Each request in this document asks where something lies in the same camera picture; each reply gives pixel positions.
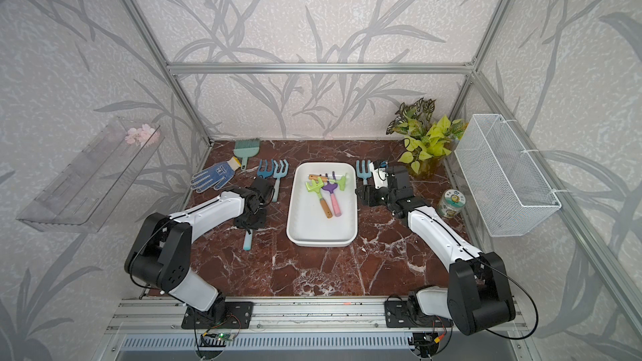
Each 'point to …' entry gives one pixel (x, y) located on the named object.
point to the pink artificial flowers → (144, 136)
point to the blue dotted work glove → (216, 175)
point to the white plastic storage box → (308, 226)
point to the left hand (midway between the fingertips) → (254, 224)
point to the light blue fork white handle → (280, 171)
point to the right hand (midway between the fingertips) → (363, 188)
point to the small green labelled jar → (451, 203)
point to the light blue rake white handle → (364, 175)
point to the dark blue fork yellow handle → (266, 174)
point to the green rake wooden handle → (315, 186)
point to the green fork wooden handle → (328, 211)
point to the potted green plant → (427, 142)
